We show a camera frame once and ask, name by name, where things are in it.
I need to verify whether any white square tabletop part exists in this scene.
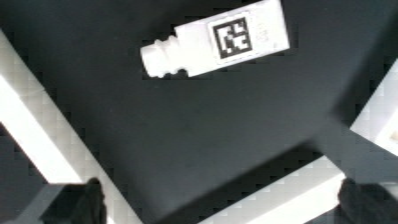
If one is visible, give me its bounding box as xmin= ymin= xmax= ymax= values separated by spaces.
xmin=350 ymin=60 xmax=398 ymax=156

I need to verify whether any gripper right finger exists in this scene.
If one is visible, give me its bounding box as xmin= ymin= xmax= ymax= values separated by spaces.
xmin=327 ymin=178 xmax=398 ymax=224

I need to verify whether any white U-shaped obstacle fence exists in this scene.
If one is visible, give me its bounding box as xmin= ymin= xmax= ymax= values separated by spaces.
xmin=0 ymin=32 xmax=347 ymax=224

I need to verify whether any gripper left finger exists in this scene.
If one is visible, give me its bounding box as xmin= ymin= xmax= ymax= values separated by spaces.
xmin=23 ymin=178 xmax=107 ymax=224

